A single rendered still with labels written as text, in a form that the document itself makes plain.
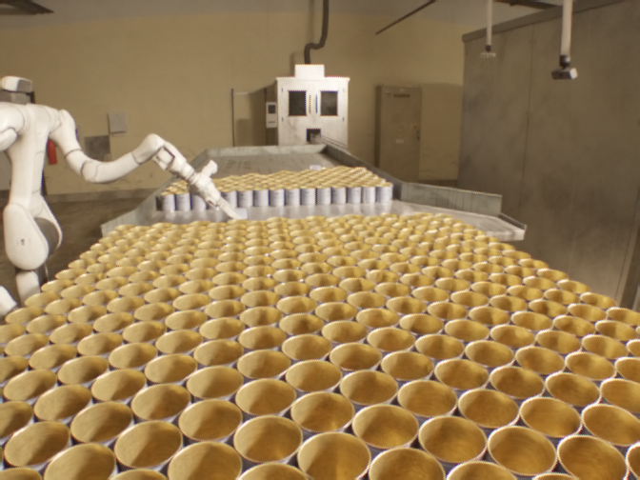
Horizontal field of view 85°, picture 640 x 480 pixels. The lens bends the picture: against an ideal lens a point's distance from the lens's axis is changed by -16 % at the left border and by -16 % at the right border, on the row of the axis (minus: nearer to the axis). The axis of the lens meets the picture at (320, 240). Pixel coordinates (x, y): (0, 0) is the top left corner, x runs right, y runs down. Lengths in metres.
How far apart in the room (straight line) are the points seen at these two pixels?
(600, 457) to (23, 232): 1.61
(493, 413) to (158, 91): 7.75
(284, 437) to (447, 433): 0.18
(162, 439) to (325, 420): 0.19
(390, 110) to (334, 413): 7.40
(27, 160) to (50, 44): 7.22
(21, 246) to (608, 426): 1.64
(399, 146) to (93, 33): 6.00
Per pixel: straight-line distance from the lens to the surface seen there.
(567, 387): 0.59
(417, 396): 0.53
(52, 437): 0.53
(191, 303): 0.77
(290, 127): 6.34
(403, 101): 7.84
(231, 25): 7.93
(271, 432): 0.47
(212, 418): 0.50
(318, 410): 0.50
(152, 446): 0.49
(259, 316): 0.70
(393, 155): 7.83
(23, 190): 1.63
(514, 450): 0.49
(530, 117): 3.72
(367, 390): 0.54
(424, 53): 8.48
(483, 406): 0.53
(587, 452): 0.50
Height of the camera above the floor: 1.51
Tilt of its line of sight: 18 degrees down
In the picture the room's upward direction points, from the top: straight up
